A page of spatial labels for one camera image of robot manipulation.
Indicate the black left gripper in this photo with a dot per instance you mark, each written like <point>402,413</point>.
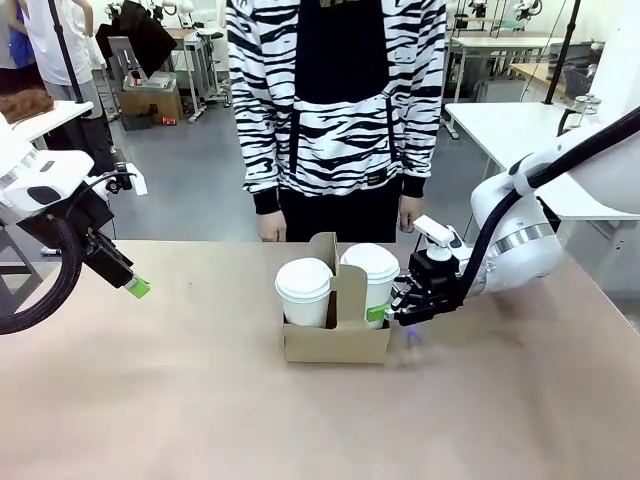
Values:
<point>107,262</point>

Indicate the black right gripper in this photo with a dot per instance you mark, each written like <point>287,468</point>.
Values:
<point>432,287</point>

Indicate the white paper cup with lid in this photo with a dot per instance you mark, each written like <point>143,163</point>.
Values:
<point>305,295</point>
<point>372,270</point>

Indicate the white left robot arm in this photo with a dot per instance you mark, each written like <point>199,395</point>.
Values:
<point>45,170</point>

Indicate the person's right forearm striped sleeve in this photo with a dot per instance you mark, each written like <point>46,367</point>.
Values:
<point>257,150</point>

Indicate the person's left forearm striped sleeve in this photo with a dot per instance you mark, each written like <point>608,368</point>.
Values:
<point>422,145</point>

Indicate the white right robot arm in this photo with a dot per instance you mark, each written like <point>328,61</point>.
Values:
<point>530,235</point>

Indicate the brown cardboard cup carrier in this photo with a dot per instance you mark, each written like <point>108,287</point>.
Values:
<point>335,345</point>

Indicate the person's left hand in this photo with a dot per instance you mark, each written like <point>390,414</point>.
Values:
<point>410,215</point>

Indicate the person's right hand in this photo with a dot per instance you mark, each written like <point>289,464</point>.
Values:
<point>272,226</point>

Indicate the black trousers of person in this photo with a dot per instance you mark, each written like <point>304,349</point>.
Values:
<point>340,215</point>

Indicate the white paper sheet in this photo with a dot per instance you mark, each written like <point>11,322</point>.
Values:
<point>136,177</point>

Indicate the small red item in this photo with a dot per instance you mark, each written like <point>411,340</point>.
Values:
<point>169,121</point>

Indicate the brown cardboard box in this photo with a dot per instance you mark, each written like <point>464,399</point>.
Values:
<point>150,102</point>

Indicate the white table with brown item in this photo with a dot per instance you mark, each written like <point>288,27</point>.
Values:
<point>65,112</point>

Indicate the large white table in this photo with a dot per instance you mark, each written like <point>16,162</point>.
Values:
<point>500,130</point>

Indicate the grey flat box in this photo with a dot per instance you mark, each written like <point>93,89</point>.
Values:
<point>150,80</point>

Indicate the brown furry object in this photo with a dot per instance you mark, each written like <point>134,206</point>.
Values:
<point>27,104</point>

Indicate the black tripod pole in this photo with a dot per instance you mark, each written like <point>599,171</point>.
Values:
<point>67,50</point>
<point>562,50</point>

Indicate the black hanging cloth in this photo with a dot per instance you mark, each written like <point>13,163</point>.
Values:
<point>145,35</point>

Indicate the bystander in white shirt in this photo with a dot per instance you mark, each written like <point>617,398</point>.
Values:
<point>55,40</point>

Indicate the glass jar with lid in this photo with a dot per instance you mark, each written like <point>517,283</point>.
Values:
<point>586,104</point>

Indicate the grey workbench table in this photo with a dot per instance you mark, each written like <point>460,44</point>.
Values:
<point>500,45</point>

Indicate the bystander in blue top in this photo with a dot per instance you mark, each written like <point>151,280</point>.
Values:
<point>12,35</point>

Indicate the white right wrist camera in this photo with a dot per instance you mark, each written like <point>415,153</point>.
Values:
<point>437,235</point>

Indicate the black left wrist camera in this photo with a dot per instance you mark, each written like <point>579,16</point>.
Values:
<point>119,183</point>

